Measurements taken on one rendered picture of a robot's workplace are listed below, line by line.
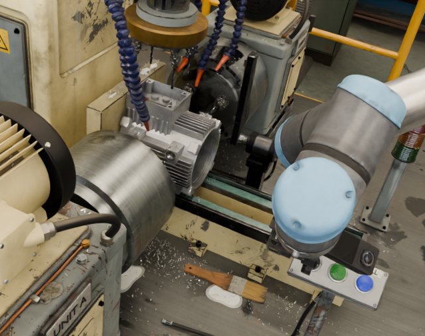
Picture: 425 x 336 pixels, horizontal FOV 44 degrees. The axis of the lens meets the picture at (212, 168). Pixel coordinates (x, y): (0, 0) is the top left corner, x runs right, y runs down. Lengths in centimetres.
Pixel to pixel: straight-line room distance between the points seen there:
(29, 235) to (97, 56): 74
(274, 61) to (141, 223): 78
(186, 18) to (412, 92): 49
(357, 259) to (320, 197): 24
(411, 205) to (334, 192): 114
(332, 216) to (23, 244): 36
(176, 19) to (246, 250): 57
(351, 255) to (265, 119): 93
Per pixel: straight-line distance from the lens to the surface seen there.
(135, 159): 102
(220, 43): 152
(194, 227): 132
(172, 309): 122
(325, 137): 64
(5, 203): 69
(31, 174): 73
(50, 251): 81
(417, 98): 86
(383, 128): 65
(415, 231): 163
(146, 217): 100
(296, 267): 101
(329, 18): 431
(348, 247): 81
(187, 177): 121
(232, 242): 130
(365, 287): 101
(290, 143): 77
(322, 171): 60
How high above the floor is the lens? 176
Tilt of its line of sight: 37 degrees down
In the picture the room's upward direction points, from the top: 10 degrees clockwise
